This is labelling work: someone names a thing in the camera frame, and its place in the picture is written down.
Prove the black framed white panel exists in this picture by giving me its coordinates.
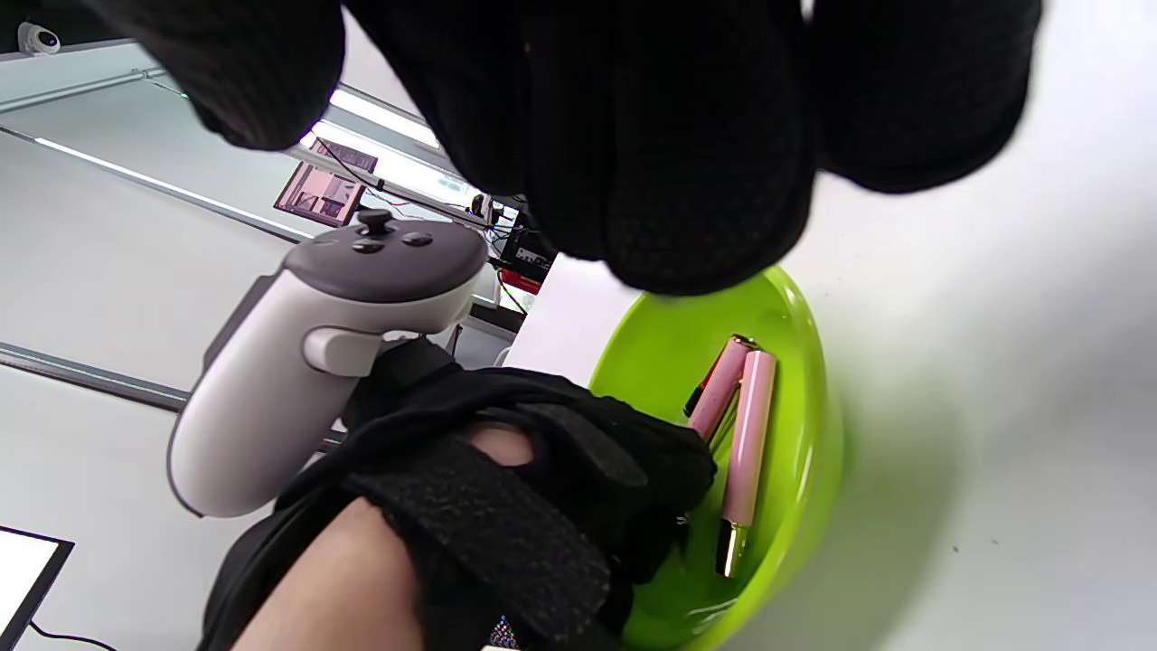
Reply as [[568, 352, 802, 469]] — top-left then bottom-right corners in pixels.
[[0, 527, 75, 651]]

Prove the white dome camera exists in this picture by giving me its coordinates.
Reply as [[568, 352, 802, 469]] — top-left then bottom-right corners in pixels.
[[16, 22, 61, 57]]

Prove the pink lit monitor screen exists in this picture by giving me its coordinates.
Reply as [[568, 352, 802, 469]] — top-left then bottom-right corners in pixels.
[[274, 163, 365, 227]]

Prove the lime green plastic bowl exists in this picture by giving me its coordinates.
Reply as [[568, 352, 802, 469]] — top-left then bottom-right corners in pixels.
[[588, 265, 843, 651]]

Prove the pink fountain pen barrel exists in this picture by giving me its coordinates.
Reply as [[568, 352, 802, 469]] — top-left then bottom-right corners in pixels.
[[717, 350, 778, 580]]

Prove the fountain pen section red converter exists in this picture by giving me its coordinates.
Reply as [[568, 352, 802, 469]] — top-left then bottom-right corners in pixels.
[[682, 348, 731, 417]]

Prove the person's left hand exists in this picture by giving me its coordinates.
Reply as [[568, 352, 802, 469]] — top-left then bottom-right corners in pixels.
[[280, 339, 720, 651]]

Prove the person's right hand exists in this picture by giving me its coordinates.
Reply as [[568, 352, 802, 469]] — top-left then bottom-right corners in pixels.
[[86, 0, 1045, 297]]

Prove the person's left forearm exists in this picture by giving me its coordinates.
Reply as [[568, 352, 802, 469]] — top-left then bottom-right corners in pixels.
[[230, 497, 426, 651]]

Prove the grey and white controller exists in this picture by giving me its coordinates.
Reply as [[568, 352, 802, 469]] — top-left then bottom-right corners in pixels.
[[167, 210, 489, 519]]

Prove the pink fountain pen cap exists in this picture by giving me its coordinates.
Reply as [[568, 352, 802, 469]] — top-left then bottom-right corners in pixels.
[[687, 335, 760, 444]]

